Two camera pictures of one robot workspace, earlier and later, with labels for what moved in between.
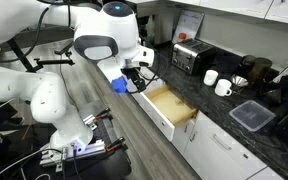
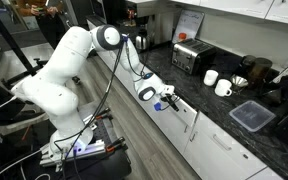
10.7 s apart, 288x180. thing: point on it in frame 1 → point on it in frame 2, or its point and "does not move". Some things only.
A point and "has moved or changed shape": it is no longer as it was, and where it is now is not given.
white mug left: (210, 77) does not move
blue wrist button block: (119, 84) → (157, 106)
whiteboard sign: (188, 25) does not move
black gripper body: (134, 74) → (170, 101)
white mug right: (222, 87) does not move
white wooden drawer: (166, 107) has moved or changed shape
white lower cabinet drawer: (215, 154) does not move
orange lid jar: (182, 36) does not move
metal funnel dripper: (238, 80) does not move
